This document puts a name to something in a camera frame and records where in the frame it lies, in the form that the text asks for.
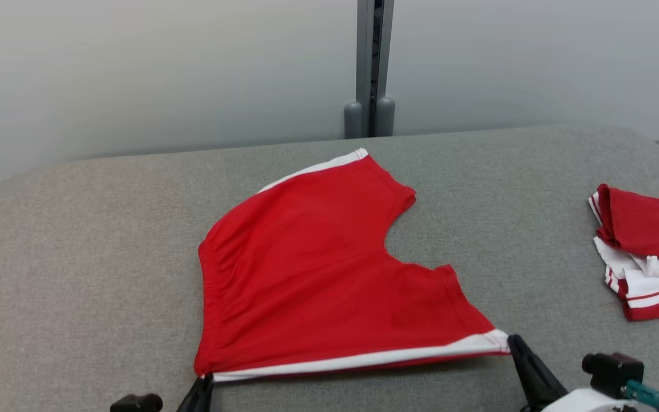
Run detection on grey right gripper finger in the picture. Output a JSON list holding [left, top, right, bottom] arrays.
[[507, 335, 569, 412]]

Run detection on grey fabric sofa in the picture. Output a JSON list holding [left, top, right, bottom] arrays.
[[0, 125, 659, 412]]

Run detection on grey metal partition post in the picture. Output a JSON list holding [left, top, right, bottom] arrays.
[[344, 0, 396, 139]]

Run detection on red shorts with white stripes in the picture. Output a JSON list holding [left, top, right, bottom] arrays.
[[193, 148, 512, 383]]

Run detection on teal cable connector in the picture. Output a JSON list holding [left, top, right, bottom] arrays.
[[621, 381, 659, 412]]

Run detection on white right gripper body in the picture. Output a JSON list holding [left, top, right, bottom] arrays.
[[541, 388, 645, 412]]

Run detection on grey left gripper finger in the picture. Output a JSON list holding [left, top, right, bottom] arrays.
[[178, 375, 214, 412]]

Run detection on red and white basketball jersey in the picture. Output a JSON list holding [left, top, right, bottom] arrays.
[[588, 183, 659, 322]]

